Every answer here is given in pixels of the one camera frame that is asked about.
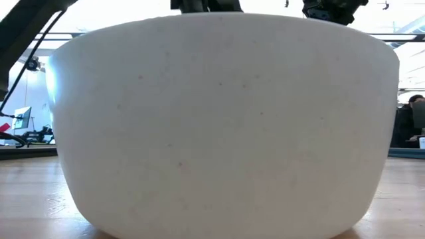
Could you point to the white bowl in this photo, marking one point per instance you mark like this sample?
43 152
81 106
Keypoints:
222 126

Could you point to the background black robot arm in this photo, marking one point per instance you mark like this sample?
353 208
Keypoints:
38 136

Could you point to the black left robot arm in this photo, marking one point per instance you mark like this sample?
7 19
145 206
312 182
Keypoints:
23 30

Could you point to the person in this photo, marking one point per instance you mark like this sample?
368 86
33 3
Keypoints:
403 126

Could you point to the small white container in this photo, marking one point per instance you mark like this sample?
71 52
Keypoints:
422 142

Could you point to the small desktop monitor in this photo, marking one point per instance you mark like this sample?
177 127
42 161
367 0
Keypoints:
22 117

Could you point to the red flat piece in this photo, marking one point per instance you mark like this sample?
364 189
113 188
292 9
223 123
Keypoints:
4 127

